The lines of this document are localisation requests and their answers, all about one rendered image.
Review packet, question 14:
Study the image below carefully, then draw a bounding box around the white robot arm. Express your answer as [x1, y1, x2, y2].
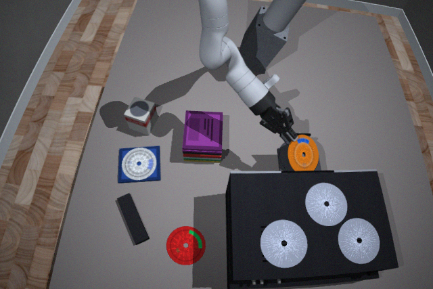
[199, 0, 306, 108]

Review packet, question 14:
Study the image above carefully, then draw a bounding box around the red cd with green label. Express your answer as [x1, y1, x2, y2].
[166, 226, 206, 265]

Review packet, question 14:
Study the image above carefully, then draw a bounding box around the orange cd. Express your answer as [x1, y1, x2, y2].
[288, 135, 319, 171]

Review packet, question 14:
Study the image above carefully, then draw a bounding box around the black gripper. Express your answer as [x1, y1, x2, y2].
[249, 91, 298, 143]

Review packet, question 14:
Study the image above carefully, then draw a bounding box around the black flat bar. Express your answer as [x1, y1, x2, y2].
[117, 193, 150, 245]

